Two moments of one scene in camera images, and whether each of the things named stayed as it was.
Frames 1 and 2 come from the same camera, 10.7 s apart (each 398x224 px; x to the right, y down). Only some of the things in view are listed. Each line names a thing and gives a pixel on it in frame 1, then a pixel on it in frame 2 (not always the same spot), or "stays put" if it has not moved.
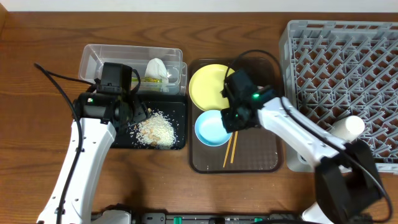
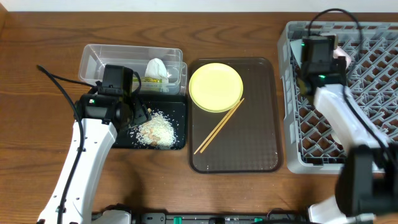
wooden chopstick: [235, 140] to [218, 130]
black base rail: [216, 218] stays put
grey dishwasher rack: [333, 70] stays put
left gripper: [137, 113] stays put
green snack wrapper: [150, 79] stays put
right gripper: [232, 121] to [302, 88]
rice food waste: [156, 130] stays put
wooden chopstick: [228, 149] to [196, 151]
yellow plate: [205, 85] stays put
